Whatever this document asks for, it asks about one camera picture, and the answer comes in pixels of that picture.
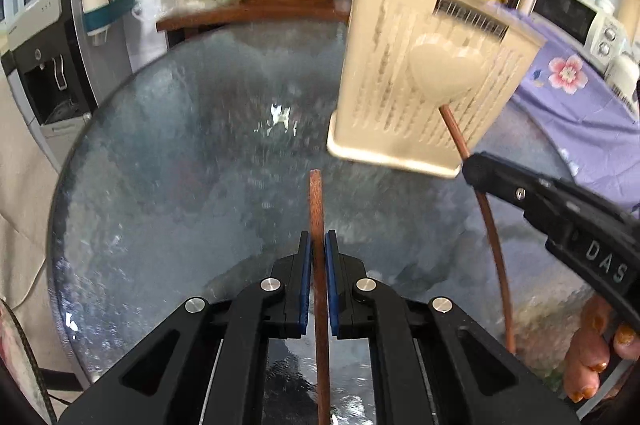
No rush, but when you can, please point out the person's right hand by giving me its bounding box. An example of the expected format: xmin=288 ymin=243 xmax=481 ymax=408
xmin=562 ymin=295 xmax=640 ymax=405

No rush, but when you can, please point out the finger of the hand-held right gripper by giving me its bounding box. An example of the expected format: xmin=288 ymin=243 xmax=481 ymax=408
xmin=462 ymin=152 xmax=569 ymax=232

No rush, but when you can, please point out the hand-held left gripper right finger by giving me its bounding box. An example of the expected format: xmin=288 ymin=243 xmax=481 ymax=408
xmin=324 ymin=230 xmax=579 ymax=425

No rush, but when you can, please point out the cream plastic utensil holder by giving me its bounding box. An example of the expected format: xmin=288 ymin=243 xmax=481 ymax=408
xmin=326 ymin=0 xmax=543 ymax=178

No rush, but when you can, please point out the wooden counter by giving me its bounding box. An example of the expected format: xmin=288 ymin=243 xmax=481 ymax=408
xmin=156 ymin=0 xmax=352 ymax=45

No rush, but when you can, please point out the white microwave oven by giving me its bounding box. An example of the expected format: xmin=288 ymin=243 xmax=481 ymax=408
xmin=529 ymin=0 xmax=628 ymax=58

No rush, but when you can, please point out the water dispenser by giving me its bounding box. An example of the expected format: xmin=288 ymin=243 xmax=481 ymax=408
xmin=0 ymin=0 xmax=98 ymax=166

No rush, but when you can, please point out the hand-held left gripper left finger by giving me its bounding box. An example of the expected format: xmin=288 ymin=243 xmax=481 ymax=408
xmin=59 ymin=230 xmax=313 ymax=425

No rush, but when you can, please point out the purple floral cloth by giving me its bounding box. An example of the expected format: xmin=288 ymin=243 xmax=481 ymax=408
xmin=500 ymin=10 xmax=640 ymax=218

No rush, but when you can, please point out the brown wooden chopstick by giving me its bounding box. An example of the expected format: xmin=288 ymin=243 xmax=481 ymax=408
xmin=308 ymin=169 xmax=333 ymax=425
xmin=439 ymin=104 xmax=518 ymax=356

